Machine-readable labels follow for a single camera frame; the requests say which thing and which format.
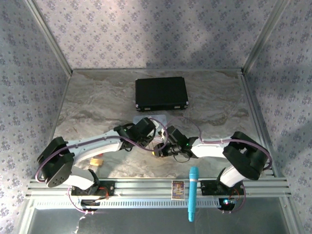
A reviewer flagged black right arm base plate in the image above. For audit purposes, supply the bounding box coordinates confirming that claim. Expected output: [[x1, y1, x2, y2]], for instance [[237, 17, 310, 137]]
[[200, 179, 245, 196]]

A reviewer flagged slotted grey cable duct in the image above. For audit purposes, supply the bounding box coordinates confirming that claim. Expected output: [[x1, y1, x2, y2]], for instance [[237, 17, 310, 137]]
[[31, 197, 235, 211]]

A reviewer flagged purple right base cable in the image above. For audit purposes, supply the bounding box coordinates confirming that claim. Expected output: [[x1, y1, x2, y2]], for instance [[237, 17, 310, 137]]
[[221, 184, 246, 215]]

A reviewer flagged black hard case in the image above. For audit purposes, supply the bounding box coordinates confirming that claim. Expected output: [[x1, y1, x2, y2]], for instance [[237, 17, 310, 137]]
[[135, 76, 190, 113]]

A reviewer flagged colourful playing card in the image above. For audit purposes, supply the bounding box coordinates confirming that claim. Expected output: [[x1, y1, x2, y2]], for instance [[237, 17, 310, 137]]
[[171, 180, 185, 201]]

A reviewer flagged aluminium side rail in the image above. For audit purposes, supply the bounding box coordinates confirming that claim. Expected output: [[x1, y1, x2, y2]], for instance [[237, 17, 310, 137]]
[[239, 72, 293, 181]]

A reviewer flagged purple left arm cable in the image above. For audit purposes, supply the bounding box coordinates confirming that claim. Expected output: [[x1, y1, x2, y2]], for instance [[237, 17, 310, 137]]
[[35, 118, 169, 183]]

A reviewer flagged black cable loop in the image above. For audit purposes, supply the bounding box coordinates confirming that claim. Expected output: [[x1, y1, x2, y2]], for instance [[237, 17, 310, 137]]
[[173, 153, 191, 164]]

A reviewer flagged blue toy microphone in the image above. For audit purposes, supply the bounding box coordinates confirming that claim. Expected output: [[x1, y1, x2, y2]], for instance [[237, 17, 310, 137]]
[[187, 166, 200, 223]]

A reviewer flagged aluminium corner post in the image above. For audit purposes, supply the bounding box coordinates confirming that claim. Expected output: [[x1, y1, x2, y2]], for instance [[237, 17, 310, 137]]
[[242, 0, 291, 74], [24, 0, 74, 77]]

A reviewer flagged aluminium mounting rail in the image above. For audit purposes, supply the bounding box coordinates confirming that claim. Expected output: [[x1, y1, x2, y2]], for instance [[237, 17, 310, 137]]
[[27, 177, 292, 198]]

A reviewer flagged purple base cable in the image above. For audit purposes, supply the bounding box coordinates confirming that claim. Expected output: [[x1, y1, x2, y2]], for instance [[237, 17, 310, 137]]
[[67, 185, 98, 215], [221, 184, 246, 215]]

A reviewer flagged tan wooden block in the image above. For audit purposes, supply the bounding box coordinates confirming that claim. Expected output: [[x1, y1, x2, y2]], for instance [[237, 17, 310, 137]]
[[89, 157, 104, 167]]

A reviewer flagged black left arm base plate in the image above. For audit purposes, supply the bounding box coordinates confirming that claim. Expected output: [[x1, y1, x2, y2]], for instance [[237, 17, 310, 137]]
[[70, 179, 117, 198]]

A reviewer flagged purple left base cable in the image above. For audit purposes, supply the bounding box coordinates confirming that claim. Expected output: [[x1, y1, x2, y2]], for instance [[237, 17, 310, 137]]
[[67, 185, 98, 215]]

